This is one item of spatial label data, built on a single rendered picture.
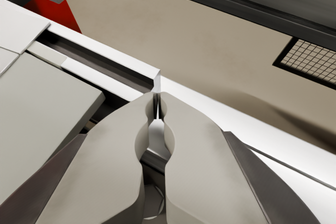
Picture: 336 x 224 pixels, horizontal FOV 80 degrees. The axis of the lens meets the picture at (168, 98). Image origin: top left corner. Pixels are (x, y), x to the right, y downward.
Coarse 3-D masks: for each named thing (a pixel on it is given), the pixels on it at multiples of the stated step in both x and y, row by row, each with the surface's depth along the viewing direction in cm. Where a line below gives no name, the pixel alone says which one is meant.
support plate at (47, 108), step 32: (32, 64) 13; (0, 96) 12; (32, 96) 12; (64, 96) 12; (96, 96) 12; (0, 128) 11; (32, 128) 11; (64, 128) 11; (0, 160) 10; (32, 160) 11; (0, 192) 10
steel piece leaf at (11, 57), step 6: (0, 48) 14; (0, 54) 14; (6, 54) 14; (12, 54) 14; (0, 60) 13; (6, 60) 13; (12, 60) 13; (0, 66) 13; (6, 66) 13; (0, 72) 13
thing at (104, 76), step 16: (0, 0) 16; (48, 32) 15; (64, 32) 15; (64, 48) 15; (80, 48) 15; (96, 48) 14; (112, 48) 14; (64, 64) 14; (80, 64) 14; (96, 64) 15; (112, 64) 14; (128, 64) 14; (144, 64) 14; (96, 80) 13; (112, 80) 13; (128, 80) 14; (144, 80) 14; (112, 96) 13; (128, 96) 12
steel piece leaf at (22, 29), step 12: (0, 12) 15; (12, 12) 15; (0, 24) 15; (12, 24) 15; (24, 24) 15; (36, 24) 15; (48, 24) 15; (0, 36) 14; (12, 36) 14; (24, 36) 14; (36, 36) 14; (12, 48) 14; (24, 48) 14
